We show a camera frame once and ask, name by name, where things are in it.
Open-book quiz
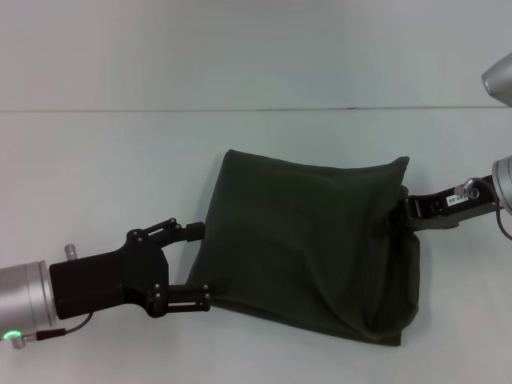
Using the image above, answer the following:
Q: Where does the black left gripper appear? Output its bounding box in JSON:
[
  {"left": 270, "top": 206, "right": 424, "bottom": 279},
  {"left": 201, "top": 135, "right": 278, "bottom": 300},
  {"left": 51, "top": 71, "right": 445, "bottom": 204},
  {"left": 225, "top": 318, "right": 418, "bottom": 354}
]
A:
[{"left": 48, "top": 217, "right": 216, "bottom": 321}]

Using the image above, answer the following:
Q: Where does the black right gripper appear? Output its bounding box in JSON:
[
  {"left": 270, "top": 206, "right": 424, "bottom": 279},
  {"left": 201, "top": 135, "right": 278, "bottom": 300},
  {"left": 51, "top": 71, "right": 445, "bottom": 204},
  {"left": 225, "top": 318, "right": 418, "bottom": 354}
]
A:
[{"left": 402, "top": 174, "right": 500, "bottom": 222}]

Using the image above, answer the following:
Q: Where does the dark green t-shirt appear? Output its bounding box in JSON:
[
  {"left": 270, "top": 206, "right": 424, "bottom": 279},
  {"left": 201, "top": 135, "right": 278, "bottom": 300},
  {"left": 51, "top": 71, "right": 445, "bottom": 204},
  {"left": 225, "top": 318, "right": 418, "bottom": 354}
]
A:
[{"left": 187, "top": 148, "right": 422, "bottom": 348}]

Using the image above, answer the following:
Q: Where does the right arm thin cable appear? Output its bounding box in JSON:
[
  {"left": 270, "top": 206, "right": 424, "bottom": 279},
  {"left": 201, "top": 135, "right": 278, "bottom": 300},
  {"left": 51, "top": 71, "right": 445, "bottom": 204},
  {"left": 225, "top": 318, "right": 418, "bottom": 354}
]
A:
[{"left": 474, "top": 175, "right": 512, "bottom": 242}]

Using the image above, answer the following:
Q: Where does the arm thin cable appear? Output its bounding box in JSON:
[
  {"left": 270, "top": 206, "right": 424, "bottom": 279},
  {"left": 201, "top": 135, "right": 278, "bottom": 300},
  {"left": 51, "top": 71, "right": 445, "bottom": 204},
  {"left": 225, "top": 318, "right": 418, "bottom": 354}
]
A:
[
  {"left": 474, "top": 175, "right": 512, "bottom": 242},
  {"left": 63, "top": 313, "right": 95, "bottom": 334}
]

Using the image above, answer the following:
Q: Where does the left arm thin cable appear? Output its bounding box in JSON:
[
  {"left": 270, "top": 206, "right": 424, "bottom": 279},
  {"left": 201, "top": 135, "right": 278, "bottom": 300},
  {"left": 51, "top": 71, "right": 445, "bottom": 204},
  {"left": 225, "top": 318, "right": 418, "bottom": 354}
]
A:
[{"left": 63, "top": 313, "right": 95, "bottom": 334}]

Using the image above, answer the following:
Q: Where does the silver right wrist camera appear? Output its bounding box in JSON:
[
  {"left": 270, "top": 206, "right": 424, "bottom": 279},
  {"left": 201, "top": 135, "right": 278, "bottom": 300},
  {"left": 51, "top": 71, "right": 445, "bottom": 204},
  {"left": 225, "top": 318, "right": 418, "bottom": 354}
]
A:
[{"left": 480, "top": 51, "right": 512, "bottom": 108}]

